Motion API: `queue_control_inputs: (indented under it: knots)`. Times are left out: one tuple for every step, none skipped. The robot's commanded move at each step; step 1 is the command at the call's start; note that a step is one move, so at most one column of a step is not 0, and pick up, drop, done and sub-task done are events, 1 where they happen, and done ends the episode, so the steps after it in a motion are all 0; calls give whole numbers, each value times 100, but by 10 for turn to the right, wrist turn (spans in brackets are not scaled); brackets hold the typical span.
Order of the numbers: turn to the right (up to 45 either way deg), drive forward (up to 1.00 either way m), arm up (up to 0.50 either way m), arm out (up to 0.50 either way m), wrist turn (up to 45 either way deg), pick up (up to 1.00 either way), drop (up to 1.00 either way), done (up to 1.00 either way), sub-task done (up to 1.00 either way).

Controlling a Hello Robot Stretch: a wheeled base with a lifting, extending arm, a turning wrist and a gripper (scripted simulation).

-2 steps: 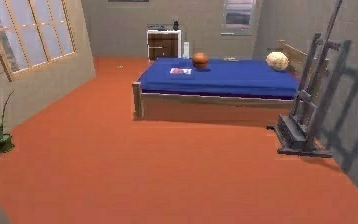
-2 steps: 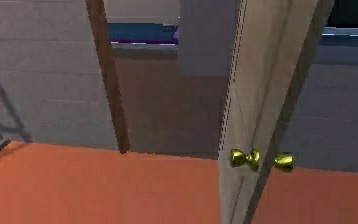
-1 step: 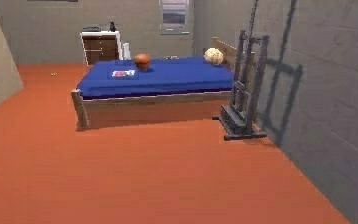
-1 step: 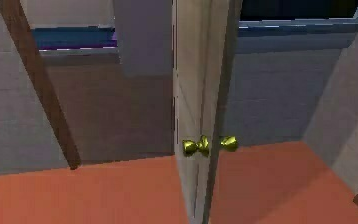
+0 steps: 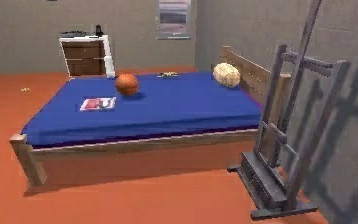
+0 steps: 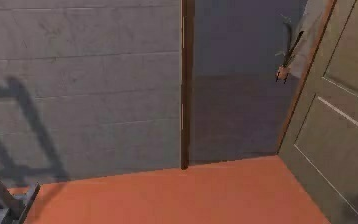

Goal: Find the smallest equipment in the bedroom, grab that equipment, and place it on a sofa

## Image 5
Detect brown and white dresser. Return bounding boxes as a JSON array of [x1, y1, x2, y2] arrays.
[[58, 34, 116, 79]]

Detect framed wall picture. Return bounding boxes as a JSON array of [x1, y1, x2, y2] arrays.
[[156, 0, 192, 41]]

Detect grey wooden easel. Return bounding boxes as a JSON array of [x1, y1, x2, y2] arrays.
[[227, 0, 352, 222]]

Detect small dark object on bed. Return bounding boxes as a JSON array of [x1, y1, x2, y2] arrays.
[[156, 71, 180, 79]]

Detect cream round pillow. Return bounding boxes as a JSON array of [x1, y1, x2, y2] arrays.
[[212, 62, 242, 89]]

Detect red and white book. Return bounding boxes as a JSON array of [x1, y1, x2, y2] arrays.
[[79, 96, 117, 112]]

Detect wooden bed with blue mattress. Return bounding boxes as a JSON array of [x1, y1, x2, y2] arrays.
[[9, 45, 293, 187]]

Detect orange basketball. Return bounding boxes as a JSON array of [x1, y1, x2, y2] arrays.
[[115, 73, 140, 96]]

